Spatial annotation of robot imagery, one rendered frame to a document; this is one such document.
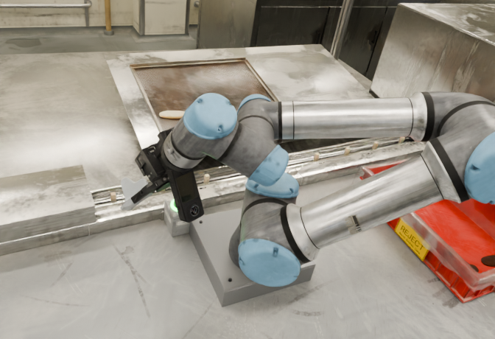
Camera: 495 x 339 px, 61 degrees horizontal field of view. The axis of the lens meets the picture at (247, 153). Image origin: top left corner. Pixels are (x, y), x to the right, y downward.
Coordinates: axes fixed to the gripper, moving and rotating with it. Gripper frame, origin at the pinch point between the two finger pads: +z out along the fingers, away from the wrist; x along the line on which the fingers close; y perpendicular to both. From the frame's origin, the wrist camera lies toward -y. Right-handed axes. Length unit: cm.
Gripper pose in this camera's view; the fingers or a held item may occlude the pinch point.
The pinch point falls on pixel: (152, 197)
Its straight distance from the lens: 95.0
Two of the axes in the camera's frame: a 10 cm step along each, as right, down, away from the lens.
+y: -5.2, -8.4, 1.3
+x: -7.0, 3.3, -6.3
